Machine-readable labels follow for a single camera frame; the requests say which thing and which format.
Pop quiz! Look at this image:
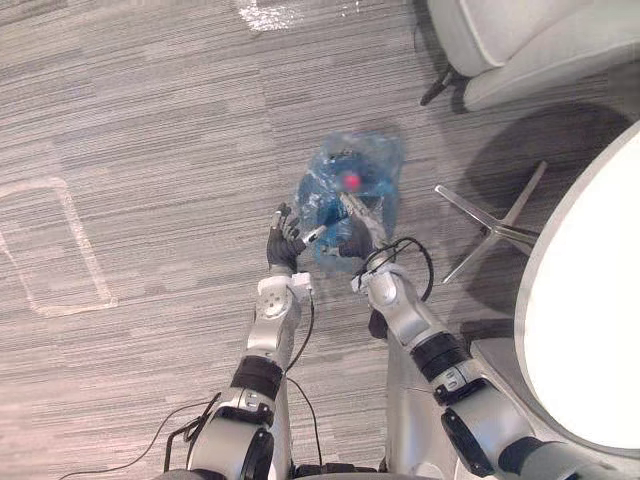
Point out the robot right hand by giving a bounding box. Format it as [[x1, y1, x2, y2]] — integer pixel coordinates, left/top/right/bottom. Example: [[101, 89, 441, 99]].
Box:
[[338, 191, 385, 260]]

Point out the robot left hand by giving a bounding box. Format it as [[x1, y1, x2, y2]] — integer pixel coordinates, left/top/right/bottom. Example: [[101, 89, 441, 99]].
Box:
[[265, 202, 328, 274]]

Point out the blue plastic trash bag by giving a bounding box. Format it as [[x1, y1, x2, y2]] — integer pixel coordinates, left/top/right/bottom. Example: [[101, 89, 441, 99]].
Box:
[[294, 130, 404, 274]]

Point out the chrome table base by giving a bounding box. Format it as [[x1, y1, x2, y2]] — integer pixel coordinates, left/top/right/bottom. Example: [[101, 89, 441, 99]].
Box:
[[434, 160, 549, 285]]

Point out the black chair leg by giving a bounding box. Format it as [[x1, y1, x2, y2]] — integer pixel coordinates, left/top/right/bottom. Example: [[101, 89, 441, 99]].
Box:
[[419, 69, 457, 107]]

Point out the white round table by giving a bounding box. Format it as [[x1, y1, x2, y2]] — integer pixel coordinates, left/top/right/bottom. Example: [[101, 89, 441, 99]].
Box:
[[514, 119, 640, 454]]

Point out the light grey armchair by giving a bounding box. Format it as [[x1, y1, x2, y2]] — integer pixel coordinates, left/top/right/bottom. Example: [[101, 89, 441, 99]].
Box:
[[425, 0, 640, 112]]

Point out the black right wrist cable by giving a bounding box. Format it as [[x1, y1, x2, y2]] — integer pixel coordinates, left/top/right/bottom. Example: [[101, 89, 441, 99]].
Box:
[[351, 237, 434, 302]]

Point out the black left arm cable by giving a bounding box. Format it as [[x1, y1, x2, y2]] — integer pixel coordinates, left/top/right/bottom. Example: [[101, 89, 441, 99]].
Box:
[[59, 292, 324, 480]]

